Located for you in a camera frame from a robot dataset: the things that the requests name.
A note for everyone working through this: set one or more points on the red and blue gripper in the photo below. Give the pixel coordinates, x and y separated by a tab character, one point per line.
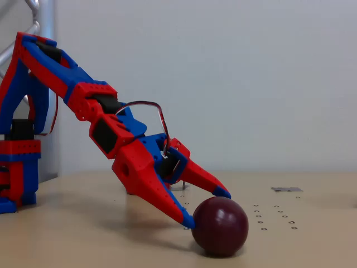
138	164

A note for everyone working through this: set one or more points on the dark red plum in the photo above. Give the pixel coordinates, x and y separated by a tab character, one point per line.
220	229

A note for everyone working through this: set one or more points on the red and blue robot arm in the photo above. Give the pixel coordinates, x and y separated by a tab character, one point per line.
50	75

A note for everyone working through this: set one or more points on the curled grey tape piece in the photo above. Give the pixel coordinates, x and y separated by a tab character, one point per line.
178	188

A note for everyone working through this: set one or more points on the red enamel mug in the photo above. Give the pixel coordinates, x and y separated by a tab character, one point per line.
130	193

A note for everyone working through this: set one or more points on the small grey flat plate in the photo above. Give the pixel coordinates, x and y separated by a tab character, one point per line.
287	189

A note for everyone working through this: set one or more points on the silver metal frame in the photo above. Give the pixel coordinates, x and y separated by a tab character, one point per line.
46	16

